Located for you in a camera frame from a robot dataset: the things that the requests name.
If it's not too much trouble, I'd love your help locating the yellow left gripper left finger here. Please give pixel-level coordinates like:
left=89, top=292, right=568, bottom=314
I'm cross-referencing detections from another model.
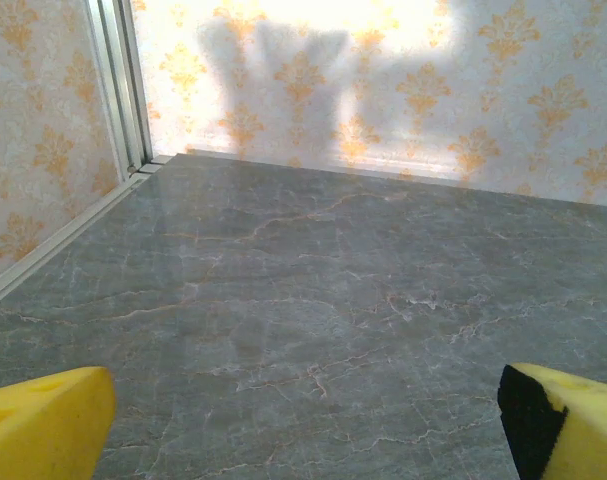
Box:
left=0, top=366, right=117, bottom=480

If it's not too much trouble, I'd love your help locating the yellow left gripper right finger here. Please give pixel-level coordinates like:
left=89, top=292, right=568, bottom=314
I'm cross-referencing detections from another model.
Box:
left=497, top=362, right=607, bottom=480

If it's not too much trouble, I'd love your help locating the aluminium floor rail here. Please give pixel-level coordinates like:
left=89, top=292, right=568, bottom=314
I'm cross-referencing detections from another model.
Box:
left=0, top=158, right=174, bottom=315

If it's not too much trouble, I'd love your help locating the aluminium frame post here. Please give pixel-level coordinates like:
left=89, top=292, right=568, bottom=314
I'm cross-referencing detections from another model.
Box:
left=84, top=0, right=158, bottom=175

